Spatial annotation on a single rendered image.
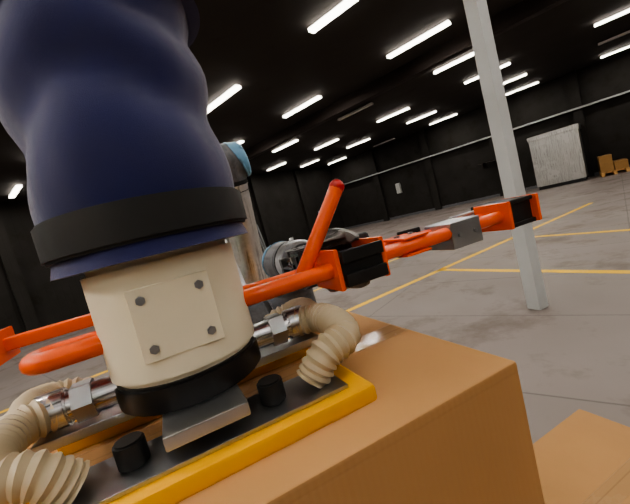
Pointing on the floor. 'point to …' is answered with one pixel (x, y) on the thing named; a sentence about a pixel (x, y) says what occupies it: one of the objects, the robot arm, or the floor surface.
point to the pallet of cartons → (611, 165)
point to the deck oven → (558, 157)
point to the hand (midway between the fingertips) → (363, 258)
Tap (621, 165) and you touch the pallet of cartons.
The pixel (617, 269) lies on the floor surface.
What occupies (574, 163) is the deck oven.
